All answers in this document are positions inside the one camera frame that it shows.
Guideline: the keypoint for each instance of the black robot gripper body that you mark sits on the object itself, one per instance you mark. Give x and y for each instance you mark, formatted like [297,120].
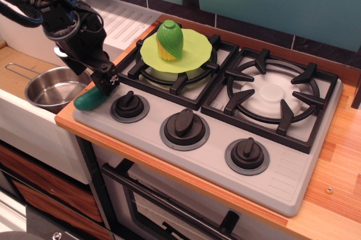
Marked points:
[78,31]

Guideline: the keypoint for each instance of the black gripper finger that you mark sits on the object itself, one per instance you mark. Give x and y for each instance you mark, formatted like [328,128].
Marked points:
[106,80]

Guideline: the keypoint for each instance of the green toy cucumber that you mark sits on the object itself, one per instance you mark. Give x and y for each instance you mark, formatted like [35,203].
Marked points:
[89,100]

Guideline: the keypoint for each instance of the toy corncob with green husk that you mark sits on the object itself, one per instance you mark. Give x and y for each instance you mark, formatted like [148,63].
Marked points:
[169,38]

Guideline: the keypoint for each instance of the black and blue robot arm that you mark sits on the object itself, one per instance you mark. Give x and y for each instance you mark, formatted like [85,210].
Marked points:
[28,13]

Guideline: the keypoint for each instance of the small steel pot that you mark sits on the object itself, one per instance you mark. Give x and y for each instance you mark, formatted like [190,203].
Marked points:
[53,89]

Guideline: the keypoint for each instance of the light green plastic plate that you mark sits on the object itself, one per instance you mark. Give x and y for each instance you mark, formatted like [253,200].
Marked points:
[196,51]

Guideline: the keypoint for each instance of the white toy sink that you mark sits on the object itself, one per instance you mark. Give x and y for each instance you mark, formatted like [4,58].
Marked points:
[32,129]

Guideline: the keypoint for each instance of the black left stove knob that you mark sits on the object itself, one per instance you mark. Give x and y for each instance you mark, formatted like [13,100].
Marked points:
[130,108]

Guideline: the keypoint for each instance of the black stove knob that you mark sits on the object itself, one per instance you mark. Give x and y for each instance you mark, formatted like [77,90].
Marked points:
[130,108]
[247,157]
[184,131]

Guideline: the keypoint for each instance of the white left burner disc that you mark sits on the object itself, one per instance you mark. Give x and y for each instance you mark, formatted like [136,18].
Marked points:
[166,79]

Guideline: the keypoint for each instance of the white burner disc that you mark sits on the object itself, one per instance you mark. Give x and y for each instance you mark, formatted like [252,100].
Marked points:
[270,89]
[166,79]

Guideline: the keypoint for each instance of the black left burner grate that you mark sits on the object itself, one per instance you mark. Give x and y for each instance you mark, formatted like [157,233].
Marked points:
[189,88]

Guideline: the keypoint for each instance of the black burner grate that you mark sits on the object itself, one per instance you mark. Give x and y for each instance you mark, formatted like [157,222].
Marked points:
[298,132]
[189,88]

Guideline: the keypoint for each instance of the black middle stove knob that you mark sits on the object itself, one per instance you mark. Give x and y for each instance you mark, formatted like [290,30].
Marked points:
[184,131]

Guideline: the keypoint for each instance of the wooden drawer front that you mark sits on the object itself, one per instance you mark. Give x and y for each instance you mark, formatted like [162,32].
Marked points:
[54,193]

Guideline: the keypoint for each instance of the toy oven door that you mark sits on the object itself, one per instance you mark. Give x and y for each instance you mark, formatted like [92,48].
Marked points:
[159,224]

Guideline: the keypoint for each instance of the grey toy stove top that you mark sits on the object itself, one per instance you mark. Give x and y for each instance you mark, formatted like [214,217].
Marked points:
[280,187]

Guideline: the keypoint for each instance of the black right stove knob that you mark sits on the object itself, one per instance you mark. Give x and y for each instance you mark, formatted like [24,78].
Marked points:
[247,157]

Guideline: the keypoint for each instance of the white right burner disc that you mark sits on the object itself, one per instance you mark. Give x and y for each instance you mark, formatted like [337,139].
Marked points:
[270,89]

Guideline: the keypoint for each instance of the black right burner grate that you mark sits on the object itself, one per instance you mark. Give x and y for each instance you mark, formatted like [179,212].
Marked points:
[298,132]

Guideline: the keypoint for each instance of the black oven door handle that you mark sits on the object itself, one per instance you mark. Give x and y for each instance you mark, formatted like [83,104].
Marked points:
[169,205]

